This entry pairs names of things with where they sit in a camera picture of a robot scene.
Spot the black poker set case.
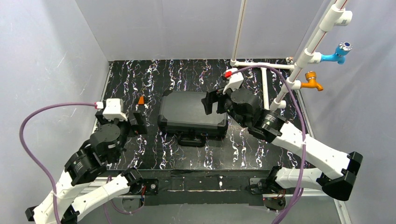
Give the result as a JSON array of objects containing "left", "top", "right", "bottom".
[{"left": 157, "top": 90, "right": 228, "bottom": 147}]

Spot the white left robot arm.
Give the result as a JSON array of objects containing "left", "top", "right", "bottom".
[{"left": 25, "top": 110, "right": 149, "bottom": 224}]

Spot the orange plastic tap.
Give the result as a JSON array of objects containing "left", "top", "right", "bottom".
[{"left": 300, "top": 71, "right": 324, "bottom": 91}]

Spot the blue plastic tap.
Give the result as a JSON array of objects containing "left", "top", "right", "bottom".
[{"left": 320, "top": 42, "right": 353, "bottom": 64}]

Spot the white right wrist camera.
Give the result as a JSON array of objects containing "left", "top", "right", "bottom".
[{"left": 222, "top": 70, "right": 244, "bottom": 95}]

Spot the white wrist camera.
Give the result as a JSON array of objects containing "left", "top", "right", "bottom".
[
  {"left": 102, "top": 98, "right": 127, "bottom": 121},
  {"left": 222, "top": 70, "right": 244, "bottom": 95}
]

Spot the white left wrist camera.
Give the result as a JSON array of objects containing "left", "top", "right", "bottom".
[{"left": 102, "top": 98, "right": 127, "bottom": 121}]

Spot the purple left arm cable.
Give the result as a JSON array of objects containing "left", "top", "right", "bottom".
[{"left": 19, "top": 102, "right": 146, "bottom": 224}]

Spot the white pvc pipe frame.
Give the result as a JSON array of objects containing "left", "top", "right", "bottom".
[{"left": 230, "top": 0, "right": 354, "bottom": 112}]

